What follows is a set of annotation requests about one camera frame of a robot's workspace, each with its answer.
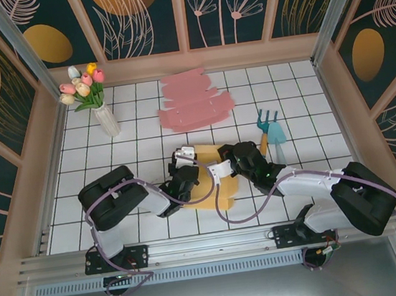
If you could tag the yellow paper box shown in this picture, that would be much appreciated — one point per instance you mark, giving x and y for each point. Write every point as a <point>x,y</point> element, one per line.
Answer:
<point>229,191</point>

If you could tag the pink paper box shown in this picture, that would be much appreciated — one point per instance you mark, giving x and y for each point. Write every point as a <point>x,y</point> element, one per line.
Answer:
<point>192,98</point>

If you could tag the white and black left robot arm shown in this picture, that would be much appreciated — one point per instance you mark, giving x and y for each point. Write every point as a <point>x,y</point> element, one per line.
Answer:
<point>146,201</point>

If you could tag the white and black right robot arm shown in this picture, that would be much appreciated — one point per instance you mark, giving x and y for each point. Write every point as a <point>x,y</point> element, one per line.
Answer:
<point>307,183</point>

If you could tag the light blue garden trowel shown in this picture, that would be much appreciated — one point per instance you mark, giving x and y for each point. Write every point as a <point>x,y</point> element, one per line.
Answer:
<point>276,133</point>

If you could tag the white ribbed vase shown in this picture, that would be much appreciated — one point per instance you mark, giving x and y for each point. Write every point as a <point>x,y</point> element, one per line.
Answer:
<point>108,121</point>

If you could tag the artificial tulip bouquet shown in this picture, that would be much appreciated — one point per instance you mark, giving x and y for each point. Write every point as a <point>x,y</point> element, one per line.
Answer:
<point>85,86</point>

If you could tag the aluminium mounting rail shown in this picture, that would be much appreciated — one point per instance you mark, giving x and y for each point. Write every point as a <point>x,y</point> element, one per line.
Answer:
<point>213,245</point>

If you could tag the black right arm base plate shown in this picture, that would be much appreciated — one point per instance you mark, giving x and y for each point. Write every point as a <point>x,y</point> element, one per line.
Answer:
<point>285,236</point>

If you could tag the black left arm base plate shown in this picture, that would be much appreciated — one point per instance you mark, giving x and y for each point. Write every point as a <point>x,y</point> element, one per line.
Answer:
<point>139,256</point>

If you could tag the aluminium table side rail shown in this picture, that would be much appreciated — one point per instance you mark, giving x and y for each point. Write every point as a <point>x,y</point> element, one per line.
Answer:
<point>339,109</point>
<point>55,144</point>

